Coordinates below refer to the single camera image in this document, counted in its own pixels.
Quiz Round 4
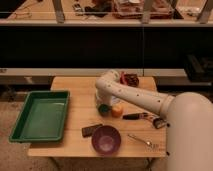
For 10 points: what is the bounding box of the green plastic tray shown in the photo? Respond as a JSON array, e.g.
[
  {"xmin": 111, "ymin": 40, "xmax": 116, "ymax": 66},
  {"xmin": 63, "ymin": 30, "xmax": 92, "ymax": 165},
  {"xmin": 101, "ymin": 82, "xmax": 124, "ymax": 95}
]
[{"xmin": 9, "ymin": 91, "xmax": 70, "ymax": 143}]

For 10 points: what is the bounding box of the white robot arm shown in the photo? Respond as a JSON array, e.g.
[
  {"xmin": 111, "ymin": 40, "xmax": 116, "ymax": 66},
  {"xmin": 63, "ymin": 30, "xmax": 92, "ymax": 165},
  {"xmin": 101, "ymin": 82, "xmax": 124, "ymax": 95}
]
[{"xmin": 95, "ymin": 70, "xmax": 213, "ymax": 171}]

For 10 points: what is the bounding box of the orange fruit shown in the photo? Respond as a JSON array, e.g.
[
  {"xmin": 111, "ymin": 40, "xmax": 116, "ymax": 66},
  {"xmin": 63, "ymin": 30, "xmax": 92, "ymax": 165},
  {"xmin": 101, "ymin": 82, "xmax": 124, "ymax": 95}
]
[{"xmin": 111, "ymin": 104, "xmax": 123, "ymax": 118}]

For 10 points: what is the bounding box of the dark brown rectangular block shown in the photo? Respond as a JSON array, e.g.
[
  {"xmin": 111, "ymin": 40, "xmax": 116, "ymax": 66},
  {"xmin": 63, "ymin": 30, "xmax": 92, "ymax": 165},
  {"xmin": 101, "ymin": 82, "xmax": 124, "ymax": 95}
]
[{"xmin": 81, "ymin": 124, "xmax": 101, "ymax": 137}]

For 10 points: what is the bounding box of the red and dark container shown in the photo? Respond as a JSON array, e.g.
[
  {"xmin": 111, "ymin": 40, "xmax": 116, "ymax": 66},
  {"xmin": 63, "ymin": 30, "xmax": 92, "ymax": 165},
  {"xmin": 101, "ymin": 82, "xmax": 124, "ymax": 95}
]
[{"xmin": 120, "ymin": 72, "xmax": 139, "ymax": 87}]

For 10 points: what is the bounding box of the purple bowl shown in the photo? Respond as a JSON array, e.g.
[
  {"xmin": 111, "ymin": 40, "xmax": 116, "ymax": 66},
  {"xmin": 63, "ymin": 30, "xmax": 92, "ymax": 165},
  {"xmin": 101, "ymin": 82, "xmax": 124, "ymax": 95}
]
[{"xmin": 91, "ymin": 125, "xmax": 121, "ymax": 156}]

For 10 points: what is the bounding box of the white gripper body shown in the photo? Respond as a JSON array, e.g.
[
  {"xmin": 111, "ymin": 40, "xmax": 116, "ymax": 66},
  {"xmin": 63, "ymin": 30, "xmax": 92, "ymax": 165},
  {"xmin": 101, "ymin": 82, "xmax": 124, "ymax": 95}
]
[{"xmin": 95, "ymin": 93, "xmax": 118, "ymax": 106}]

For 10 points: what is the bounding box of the black box on right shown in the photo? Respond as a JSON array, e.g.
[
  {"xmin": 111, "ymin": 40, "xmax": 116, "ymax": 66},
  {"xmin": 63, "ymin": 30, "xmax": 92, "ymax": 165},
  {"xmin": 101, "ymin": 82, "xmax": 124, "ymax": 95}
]
[{"xmin": 184, "ymin": 55, "xmax": 213, "ymax": 82}]

